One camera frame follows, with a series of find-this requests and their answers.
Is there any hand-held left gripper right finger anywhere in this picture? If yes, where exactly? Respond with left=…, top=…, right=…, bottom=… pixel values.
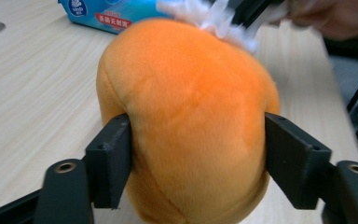
left=264, top=112, right=333, bottom=210

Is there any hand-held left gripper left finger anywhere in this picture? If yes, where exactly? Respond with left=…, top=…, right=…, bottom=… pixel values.
left=85, top=113, right=133, bottom=210

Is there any white wet wipe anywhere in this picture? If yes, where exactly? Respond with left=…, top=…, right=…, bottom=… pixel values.
left=156, top=0, right=289, bottom=54

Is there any orange plush toy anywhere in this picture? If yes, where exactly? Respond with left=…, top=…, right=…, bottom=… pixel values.
left=95, top=18, right=282, bottom=224

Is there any blue wet wipe pack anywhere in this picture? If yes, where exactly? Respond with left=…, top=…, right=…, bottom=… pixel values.
left=58, top=0, right=170, bottom=35

